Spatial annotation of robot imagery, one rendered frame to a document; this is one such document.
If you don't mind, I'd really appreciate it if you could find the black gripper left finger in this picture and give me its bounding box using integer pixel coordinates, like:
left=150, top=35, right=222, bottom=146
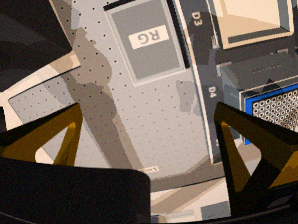
left=0, top=103, right=83, bottom=166

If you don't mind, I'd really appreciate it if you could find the black rectangular pad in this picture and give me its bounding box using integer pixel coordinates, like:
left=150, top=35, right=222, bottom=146
left=103, top=0, right=190, bottom=69

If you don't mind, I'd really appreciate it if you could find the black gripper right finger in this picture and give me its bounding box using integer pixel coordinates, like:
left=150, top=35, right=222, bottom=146
left=214, top=102, right=298, bottom=216

